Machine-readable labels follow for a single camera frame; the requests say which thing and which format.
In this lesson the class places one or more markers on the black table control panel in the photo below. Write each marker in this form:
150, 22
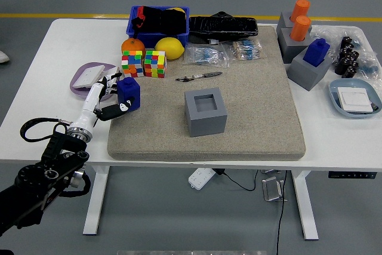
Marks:
352, 175

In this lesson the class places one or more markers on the grey-brown mat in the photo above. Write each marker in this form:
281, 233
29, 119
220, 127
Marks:
253, 111

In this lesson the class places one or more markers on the multicolour puzzle cube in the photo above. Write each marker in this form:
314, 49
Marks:
155, 64
132, 64

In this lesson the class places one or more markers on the black wrapped long object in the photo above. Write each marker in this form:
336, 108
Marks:
224, 26

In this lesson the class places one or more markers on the white table leg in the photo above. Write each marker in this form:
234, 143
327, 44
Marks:
304, 204
97, 201

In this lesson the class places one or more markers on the grey cube seal holder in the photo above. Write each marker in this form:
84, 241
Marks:
206, 123
291, 52
304, 76
283, 22

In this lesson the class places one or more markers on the blue plastic bin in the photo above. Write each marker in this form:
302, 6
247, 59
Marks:
149, 39

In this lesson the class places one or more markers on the light blue tray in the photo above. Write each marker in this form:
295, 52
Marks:
333, 95

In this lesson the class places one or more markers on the blue square seal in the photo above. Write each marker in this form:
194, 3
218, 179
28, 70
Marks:
131, 90
316, 53

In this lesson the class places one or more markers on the white switch panel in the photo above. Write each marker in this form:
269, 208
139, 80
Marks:
89, 76
111, 71
355, 99

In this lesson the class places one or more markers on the bag of blue components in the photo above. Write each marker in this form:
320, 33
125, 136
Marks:
368, 70

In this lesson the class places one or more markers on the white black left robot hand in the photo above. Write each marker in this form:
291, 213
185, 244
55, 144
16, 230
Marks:
89, 102

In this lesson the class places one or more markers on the person's white shoe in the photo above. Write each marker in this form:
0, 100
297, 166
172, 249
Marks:
3, 57

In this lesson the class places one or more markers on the metal bracket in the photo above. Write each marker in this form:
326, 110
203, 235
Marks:
271, 190
270, 171

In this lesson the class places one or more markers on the black cloth bundle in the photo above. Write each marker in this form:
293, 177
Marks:
161, 20

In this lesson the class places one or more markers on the orange cylinder seal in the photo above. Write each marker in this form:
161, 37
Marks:
300, 29
301, 8

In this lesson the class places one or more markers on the bag of tan resistors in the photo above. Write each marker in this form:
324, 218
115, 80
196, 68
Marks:
246, 50

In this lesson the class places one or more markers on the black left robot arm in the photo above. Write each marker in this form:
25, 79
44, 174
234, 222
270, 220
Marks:
59, 147

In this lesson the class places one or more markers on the purple tray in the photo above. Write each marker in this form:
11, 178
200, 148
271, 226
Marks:
77, 76

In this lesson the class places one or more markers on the clear plastic bag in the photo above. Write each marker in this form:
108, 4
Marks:
328, 32

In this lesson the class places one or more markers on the yellow object in bin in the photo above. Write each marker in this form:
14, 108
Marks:
177, 9

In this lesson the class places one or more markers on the yellow lemon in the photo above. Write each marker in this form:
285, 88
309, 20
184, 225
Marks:
169, 48

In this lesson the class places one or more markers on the bag of blue resistors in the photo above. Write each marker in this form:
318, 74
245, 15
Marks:
206, 56

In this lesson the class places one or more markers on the orange fruit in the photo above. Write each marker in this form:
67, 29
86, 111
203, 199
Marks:
132, 46

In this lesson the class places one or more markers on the white power strip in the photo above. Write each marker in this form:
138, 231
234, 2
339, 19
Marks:
200, 178

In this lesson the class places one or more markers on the black plug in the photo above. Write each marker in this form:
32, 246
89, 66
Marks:
220, 171

